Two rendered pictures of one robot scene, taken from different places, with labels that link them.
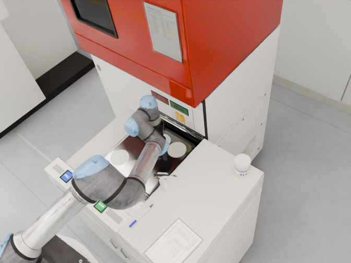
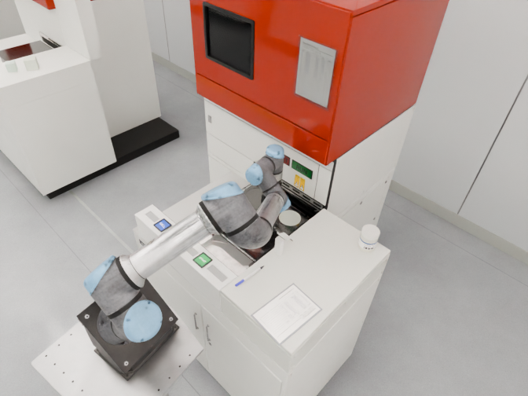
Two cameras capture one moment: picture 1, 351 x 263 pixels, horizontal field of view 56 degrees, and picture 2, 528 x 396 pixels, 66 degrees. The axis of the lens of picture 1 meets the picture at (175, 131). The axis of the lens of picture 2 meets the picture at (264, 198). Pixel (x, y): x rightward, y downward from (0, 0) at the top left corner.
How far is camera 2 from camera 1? 40 cm
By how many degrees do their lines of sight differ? 9
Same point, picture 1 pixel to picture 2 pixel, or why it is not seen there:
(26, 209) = (74, 283)
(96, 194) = (226, 221)
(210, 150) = (331, 220)
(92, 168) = (228, 191)
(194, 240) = (311, 308)
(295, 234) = (401, 353)
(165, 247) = (276, 311)
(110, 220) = (212, 277)
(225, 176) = (347, 248)
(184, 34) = (339, 75)
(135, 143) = not seen: hidden behind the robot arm
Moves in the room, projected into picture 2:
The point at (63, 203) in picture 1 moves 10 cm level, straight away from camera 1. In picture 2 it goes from (187, 226) to (169, 207)
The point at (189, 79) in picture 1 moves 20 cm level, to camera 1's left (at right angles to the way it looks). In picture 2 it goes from (330, 129) to (276, 130)
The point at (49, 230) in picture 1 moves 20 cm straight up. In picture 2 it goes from (164, 255) to (154, 206)
